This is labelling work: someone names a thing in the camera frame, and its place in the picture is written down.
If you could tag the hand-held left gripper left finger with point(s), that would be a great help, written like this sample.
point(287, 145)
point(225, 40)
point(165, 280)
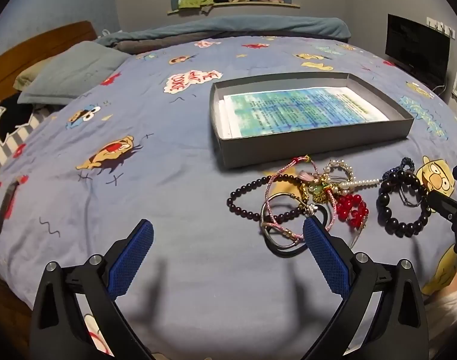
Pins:
point(132, 255)

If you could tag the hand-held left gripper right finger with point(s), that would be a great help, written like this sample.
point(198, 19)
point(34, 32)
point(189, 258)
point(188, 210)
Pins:
point(324, 255)

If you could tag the pearl hair clip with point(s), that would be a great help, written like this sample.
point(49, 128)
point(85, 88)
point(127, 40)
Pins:
point(357, 183)

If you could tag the grey cardboard box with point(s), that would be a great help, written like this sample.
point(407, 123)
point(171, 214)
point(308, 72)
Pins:
point(288, 150)

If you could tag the green stone pendant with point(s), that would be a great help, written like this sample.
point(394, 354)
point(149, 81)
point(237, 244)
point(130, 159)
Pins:
point(318, 192)

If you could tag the blue cartoon printed blanket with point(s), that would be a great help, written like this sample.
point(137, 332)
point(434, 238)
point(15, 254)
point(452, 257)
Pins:
point(168, 202)

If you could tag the thin metal bangle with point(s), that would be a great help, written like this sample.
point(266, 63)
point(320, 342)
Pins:
point(284, 195)

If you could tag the black monitor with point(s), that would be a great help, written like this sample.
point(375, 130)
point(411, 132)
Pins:
point(416, 48)

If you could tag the blue-green printed paper sheets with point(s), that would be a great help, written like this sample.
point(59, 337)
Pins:
point(296, 108)

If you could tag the black and white striped cushion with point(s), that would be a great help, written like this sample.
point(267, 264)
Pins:
point(10, 123)

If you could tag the grey-blue pillow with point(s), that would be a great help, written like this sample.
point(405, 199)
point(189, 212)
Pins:
point(74, 71)

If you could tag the olive pillow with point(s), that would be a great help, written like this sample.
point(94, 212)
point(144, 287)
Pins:
point(25, 78)

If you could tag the wooden headboard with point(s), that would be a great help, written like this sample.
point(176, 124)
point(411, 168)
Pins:
point(44, 45)

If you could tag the teal duvet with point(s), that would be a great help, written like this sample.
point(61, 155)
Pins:
point(251, 26)

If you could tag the wooden window sill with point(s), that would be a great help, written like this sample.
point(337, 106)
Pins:
point(251, 4)

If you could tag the white wall hooks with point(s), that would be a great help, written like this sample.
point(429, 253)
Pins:
point(440, 26)

